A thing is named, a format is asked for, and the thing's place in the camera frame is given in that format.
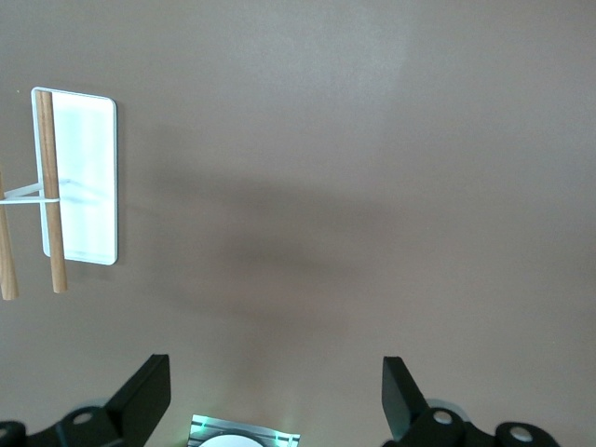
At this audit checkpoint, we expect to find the white rack with wooden bars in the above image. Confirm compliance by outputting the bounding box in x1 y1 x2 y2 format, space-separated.
0 86 119 302

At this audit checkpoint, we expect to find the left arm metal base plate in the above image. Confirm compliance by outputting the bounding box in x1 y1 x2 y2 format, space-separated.
187 413 302 447

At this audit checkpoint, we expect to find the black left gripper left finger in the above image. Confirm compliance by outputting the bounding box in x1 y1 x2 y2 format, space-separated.
0 353 171 447

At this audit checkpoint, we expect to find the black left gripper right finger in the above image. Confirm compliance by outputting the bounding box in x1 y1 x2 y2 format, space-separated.
381 356 558 447

